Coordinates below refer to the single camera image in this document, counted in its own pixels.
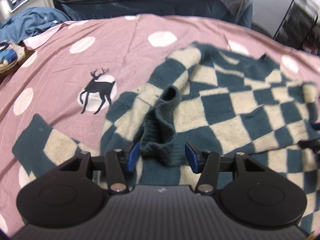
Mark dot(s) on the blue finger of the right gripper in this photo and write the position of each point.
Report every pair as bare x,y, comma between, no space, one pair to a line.
316,126

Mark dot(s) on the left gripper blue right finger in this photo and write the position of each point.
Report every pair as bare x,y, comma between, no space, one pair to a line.
194,157

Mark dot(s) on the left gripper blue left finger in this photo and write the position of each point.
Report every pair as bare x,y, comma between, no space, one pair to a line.
132,154

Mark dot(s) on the teal cream checkered sweater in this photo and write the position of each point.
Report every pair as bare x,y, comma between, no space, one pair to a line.
245,115

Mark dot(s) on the pink polka dot bedsheet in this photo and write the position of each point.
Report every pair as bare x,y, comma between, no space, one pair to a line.
42,119

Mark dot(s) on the black round stool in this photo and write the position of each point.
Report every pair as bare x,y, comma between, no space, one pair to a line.
261,30

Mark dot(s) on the metal pole stand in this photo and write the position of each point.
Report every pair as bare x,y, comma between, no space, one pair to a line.
241,5

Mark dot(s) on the cartoon patterned pillow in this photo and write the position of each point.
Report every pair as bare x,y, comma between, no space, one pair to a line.
11,54

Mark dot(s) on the blue crumpled cloth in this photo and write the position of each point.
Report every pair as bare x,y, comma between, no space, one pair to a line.
31,22

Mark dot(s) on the black wire shelf rack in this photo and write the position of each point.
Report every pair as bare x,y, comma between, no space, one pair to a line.
299,28

